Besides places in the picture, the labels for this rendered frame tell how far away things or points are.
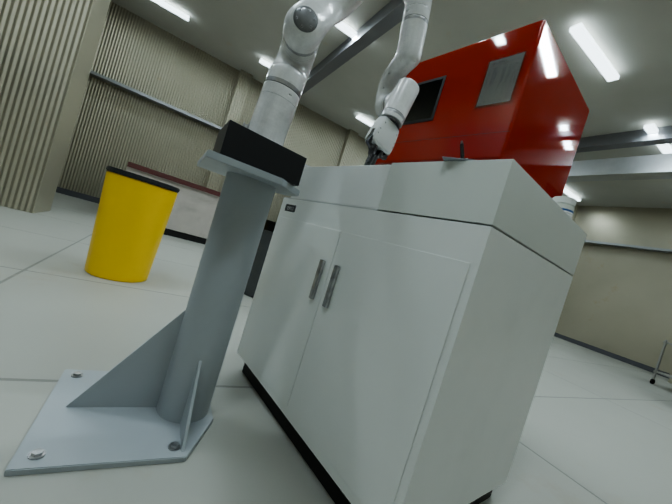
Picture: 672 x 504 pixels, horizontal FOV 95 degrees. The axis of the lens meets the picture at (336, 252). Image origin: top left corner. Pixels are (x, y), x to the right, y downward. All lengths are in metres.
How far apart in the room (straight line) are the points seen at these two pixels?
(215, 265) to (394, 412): 0.64
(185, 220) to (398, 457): 5.41
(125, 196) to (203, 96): 6.68
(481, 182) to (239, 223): 0.67
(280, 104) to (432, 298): 0.72
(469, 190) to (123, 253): 2.24
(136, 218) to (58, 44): 3.00
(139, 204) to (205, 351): 1.59
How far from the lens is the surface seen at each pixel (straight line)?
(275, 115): 1.06
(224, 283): 1.01
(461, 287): 0.73
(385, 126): 1.14
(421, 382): 0.78
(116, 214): 2.52
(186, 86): 9.00
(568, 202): 1.29
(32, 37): 5.18
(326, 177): 1.21
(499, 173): 0.77
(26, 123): 5.02
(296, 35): 1.11
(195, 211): 5.89
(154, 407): 1.25
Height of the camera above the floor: 0.68
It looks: 1 degrees down
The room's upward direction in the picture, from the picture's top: 17 degrees clockwise
